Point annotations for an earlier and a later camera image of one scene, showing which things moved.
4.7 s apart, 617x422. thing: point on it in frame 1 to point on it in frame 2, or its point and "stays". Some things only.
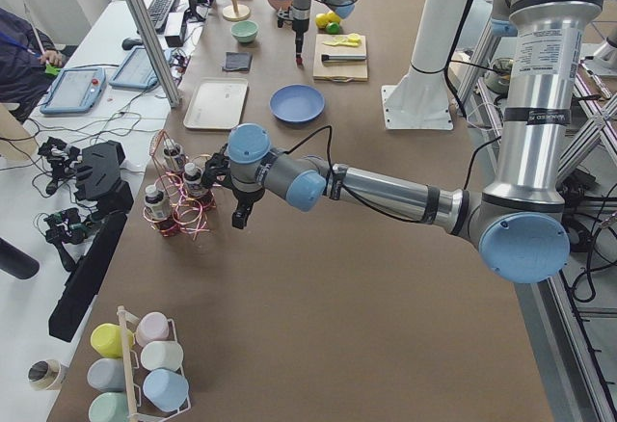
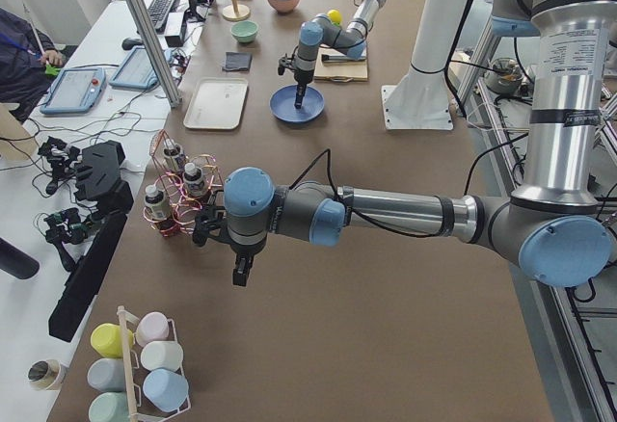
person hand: (52, 57) stays
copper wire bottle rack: (183, 193) stays
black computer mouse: (129, 42) stays
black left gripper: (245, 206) to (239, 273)
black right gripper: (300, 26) to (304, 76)
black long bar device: (82, 284) stays
